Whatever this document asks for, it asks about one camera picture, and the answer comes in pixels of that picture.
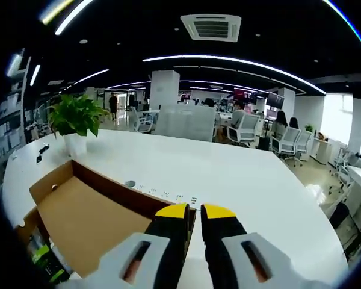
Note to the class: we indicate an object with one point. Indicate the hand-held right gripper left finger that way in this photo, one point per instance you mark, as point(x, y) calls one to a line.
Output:
point(132, 262)

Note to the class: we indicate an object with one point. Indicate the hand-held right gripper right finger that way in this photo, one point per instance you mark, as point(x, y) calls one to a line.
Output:
point(246, 262)

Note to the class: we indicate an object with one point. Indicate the brown cardboard shoe box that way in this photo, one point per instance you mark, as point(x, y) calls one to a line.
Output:
point(93, 216)

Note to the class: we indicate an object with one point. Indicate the white green carton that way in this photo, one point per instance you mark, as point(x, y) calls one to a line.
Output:
point(45, 259)

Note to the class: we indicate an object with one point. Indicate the white table socket strip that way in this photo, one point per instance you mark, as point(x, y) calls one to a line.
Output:
point(156, 192)

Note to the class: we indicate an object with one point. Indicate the green plant in white pot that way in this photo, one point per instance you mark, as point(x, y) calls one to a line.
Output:
point(76, 144)

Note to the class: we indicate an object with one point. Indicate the white low cabinet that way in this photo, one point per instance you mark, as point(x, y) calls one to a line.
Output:
point(323, 152)

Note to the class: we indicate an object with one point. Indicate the group of white office chairs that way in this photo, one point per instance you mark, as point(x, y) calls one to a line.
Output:
point(248, 125)

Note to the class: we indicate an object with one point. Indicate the small black object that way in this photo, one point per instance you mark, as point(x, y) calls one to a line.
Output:
point(39, 158)

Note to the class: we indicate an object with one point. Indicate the black clip-shaped object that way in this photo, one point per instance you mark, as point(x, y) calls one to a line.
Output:
point(44, 148)

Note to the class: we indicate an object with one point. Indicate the white desk partition board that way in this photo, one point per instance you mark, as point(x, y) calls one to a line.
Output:
point(183, 125)

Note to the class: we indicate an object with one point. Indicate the small green desk plant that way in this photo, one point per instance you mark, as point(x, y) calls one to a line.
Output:
point(310, 128)

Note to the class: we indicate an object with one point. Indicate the small dark hanging monitor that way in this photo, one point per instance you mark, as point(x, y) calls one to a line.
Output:
point(275, 99)

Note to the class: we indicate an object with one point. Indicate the grey metal shelf unit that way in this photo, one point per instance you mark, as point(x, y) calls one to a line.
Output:
point(12, 105)

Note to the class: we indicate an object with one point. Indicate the long ceiling light strip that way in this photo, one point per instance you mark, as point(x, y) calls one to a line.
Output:
point(198, 56)
point(73, 14)

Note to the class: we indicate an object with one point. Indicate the square ceiling air vent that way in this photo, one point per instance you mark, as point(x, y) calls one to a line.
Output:
point(210, 27)

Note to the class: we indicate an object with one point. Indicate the red wall screen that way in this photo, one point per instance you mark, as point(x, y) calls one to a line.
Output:
point(245, 94)

